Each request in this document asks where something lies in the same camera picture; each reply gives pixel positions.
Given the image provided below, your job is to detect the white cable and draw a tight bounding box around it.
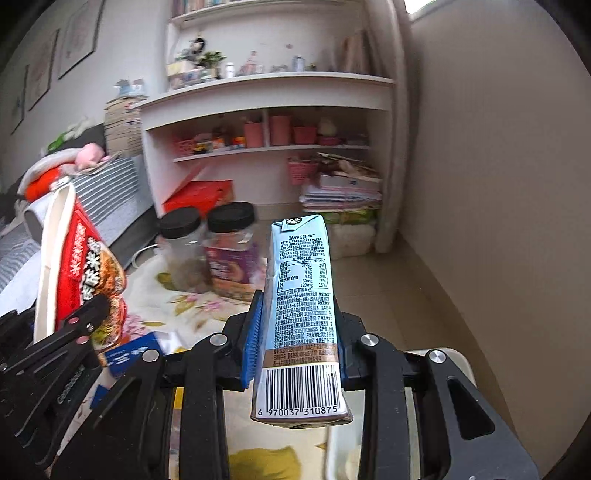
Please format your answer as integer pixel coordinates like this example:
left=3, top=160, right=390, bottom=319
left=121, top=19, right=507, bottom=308
left=130, top=244, right=161, bottom=269

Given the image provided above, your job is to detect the white shelf unit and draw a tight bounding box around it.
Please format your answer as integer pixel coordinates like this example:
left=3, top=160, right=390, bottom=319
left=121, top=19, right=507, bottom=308
left=137, top=0, right=409, bottom=254

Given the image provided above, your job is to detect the striped sofa cushion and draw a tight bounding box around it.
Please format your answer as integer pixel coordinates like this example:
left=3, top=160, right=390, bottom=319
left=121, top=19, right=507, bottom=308
left=68, top=154, right=154, bottom=251

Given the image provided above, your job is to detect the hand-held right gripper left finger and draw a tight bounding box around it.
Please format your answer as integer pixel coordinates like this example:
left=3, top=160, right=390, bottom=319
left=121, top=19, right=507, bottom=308
left=51, top=291, right=266, bottom=480

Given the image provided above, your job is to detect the hanging pink basket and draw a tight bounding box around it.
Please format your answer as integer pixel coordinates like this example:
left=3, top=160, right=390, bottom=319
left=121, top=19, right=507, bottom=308
left=287, top=157, right=320, bottom=186

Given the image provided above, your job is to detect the stack of papers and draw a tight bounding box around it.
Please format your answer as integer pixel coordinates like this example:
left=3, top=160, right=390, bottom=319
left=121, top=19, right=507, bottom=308
left=299, top=152, right=384, bottom=213

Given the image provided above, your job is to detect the brown cardboard box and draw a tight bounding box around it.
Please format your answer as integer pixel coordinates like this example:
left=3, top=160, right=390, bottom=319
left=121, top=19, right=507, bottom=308
left=103, top=96, right=145, bottom=158

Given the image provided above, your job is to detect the medium framed picture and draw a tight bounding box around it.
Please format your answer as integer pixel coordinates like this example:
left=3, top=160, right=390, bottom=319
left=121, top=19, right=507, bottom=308
left=27, top=29, right=61, bottom=110

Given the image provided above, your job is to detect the large framed picture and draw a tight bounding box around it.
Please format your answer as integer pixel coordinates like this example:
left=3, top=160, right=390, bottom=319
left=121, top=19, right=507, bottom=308
left=57, top=0, right=106, bottom=80

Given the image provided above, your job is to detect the floral tablecloth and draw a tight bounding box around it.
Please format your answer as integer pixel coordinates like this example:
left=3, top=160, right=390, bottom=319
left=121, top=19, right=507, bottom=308
left=90, top=256, right=335, bottom=480

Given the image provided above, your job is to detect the green and white package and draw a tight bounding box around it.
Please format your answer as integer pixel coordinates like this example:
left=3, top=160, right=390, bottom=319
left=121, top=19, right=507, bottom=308
left=321, top=209, right=378, bottom=260

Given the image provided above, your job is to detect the green plush toy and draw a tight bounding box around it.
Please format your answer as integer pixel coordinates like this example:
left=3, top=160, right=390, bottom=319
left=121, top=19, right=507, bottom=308
left=45, top=117, right=90, bottom=154

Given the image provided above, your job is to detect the pink plush toy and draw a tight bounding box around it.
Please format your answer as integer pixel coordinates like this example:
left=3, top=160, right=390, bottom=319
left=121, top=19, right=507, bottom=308
left=75, top=142, right=112, bottom=168

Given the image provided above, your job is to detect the red instant noodle cup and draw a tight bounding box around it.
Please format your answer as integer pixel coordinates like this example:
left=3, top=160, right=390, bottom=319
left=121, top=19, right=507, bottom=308
left=34, top=184, right=129, bottom=358

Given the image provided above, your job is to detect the purple label jar black lid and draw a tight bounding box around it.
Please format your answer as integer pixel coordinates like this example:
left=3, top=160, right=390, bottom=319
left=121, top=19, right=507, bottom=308
left=204, top=202, right=260, bottom=302

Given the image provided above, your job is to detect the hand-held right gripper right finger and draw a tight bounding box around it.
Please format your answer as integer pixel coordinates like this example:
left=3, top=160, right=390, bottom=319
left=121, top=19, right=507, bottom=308
left=332, top=295, right=541, bottom=480

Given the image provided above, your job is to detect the small blue box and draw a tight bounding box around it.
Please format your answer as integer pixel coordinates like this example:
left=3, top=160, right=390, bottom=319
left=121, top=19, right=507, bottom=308
left=91, top=336, right=163, bottom=409

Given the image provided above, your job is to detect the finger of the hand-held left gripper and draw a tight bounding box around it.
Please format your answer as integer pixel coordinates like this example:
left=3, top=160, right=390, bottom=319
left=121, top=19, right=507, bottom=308
left=0, top=294, right=112, bottom=370
left=0, top=344, right=102, bottom=468

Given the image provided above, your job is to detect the clear jar with black lid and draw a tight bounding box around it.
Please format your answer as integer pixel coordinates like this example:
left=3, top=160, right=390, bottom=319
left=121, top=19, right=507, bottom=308
left=158, top=207, right=207, bottom=292

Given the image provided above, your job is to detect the red cardboard box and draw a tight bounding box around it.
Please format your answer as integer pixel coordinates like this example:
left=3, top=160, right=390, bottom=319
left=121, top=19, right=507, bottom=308
left=163, top=179, right=235, bottom=217

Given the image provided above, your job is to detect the light blue milk carton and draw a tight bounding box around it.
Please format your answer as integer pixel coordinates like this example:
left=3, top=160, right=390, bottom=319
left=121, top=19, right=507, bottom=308
left=250, top=212, right=354, bottom=428

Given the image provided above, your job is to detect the grey cylinder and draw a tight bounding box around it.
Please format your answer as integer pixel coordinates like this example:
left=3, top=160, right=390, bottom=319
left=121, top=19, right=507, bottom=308
left=22, top=208, right=45, bottom=244

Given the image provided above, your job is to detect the orange and white plush toy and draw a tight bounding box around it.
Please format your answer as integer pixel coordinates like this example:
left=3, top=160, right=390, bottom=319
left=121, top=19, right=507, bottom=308
left=17, top=154, right=77, bottom=202

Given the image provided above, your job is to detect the tall pink cup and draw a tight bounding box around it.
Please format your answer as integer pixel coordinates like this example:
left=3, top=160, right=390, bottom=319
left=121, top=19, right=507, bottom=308
left=270, top=115, right=291, bottom=147
left=244, top=121, right=265, bottom=149

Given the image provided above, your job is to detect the small framed picture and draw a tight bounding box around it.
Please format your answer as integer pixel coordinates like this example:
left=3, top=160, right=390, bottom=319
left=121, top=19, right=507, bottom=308
left=10, top=65, right=29, bottom=136

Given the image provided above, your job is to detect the striped bed sheet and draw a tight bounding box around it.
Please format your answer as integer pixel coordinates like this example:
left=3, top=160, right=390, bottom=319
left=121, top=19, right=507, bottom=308
left=0, top=217, right=44, bottom=301

